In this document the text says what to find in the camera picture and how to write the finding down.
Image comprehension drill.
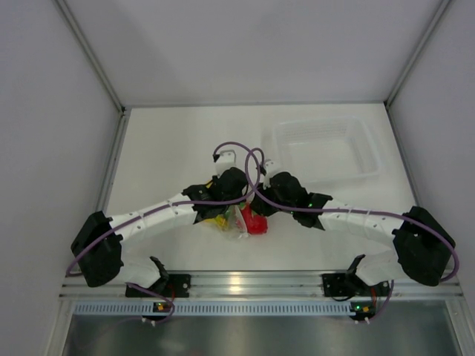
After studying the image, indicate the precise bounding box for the clear zip top bag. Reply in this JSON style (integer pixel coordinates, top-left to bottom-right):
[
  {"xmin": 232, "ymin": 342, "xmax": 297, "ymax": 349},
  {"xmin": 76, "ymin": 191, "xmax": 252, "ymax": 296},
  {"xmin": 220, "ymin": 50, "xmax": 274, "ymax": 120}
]
[{"xmin": 215, "ymin": 202, "xmax": 251, "ymax": 239}]

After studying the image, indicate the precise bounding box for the red fake dragon fruit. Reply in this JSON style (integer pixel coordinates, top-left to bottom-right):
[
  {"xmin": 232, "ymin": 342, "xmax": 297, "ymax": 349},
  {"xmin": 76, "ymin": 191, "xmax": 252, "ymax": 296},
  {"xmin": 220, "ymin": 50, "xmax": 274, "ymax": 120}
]
[{"xmin": 240, "ymin": 205, "xmax": 268, "ymax": 235}]

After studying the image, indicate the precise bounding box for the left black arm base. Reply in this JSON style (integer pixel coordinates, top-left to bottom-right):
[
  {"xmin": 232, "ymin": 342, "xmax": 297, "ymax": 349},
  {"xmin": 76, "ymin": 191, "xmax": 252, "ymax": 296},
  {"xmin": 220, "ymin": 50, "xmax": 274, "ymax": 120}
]
[{"xmin": 125, "ymin": 273, "xmax": 191, "ymax": 298}]

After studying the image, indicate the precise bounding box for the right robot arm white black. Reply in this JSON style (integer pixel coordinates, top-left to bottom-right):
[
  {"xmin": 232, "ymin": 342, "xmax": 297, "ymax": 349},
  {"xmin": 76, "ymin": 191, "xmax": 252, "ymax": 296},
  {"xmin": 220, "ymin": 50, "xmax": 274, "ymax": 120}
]
[{"xmin": 250, "ymin": 172, "xmax": 456, "ymax": 294}]

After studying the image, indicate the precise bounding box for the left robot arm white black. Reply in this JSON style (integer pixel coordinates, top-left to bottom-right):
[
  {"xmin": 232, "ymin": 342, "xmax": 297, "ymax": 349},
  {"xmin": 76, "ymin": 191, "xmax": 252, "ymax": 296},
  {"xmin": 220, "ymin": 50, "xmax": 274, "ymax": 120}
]
[{"xmin": 71, "ymin": 167, "xmax": 247, "ymax": 297}]

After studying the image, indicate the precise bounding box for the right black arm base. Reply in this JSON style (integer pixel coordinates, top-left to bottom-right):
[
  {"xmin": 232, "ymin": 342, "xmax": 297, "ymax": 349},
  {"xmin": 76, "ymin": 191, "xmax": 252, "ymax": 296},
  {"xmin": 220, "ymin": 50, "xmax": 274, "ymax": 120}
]
[{"xmin": 321, "ymin": 273, "xmax": 367, "ymax": 300}]

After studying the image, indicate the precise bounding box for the yellow fake banana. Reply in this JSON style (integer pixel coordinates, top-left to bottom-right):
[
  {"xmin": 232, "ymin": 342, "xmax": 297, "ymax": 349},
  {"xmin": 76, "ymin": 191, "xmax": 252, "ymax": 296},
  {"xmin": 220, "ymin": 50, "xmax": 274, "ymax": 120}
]
[{"xmin": 203, "ymin": 215, "xmax": 229, "ymax": 231}]

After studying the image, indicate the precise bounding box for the clear plastic basket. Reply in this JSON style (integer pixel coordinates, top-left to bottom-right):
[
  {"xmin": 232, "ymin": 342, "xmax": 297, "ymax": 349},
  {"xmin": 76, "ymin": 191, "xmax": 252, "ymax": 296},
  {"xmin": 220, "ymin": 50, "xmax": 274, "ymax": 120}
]
[{"xmin": 261, "ymin": 116, "xmax": 382, "ymax": 188}]

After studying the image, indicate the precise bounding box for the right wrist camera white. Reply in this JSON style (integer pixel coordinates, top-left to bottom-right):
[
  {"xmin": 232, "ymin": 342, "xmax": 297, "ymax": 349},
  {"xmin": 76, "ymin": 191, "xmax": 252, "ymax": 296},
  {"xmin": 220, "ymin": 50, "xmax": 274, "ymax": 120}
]
[{"xmin": 261, "ymin": 159, "xmax": 282, "ymax": 178}]

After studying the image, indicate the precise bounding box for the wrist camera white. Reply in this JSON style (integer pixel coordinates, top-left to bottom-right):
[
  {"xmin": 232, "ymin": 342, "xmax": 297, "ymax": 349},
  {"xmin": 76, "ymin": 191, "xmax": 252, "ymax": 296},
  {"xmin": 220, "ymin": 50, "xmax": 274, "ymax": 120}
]
[
  {"xmin": 213, "ymin": 150, "xmax": 236, "ymax": 177},
  {"xmin": 261, "ymin": 159, "xmax": 282, "ymax": 178}
]

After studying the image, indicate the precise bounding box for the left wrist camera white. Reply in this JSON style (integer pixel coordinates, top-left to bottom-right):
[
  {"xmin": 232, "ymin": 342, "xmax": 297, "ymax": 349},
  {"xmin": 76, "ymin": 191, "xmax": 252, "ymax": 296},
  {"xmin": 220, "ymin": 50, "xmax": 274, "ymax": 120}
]
[{"xmin": 213, "ymin": 150, "xmax": 236, "ymax": 177}]

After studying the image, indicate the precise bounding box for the aluminium mounting rail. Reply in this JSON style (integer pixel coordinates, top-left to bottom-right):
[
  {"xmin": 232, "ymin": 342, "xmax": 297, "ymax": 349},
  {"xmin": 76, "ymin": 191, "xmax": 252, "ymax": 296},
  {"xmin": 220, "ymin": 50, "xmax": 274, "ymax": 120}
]
[{"xmin": 59, "ymin": 271, "xmax": 464, "ymax": 300}]

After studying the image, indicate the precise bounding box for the white slotted cable duct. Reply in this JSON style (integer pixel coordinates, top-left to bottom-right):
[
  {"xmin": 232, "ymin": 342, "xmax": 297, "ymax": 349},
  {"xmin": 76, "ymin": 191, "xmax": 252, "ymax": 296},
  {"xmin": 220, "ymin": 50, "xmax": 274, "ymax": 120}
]
[{"xmin": 73, "ymin": 301, "xmax": 358, "ymax": 317}]

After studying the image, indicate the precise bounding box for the right aluminium frame post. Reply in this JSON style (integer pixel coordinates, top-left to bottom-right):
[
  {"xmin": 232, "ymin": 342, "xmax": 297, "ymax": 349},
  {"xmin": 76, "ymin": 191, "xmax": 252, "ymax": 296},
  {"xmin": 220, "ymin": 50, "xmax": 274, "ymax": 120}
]
[{"xmin": 384, "ymin": 0, "xmax": 455, "ymax": 111}]

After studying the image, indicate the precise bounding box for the aluminium frame post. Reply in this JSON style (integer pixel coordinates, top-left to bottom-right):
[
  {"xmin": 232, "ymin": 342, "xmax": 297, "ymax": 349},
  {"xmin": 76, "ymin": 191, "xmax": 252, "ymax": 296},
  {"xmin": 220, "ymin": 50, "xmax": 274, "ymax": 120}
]
[
  {"xmin": 52, "ymin": 0, "xmax": 125, "ymax": 113},
  {"xmin": 384, "ymin": 0, "xmax": 455, "ymax": 111}
]

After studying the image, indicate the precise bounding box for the left aluminium frame post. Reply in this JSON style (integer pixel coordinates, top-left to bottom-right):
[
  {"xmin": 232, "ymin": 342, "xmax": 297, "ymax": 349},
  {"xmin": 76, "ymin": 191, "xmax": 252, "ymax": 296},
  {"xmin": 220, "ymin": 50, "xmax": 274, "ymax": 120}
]
[{"xmin": 52, "ymin": 0, "xmax": 125, "ymax": 113}]

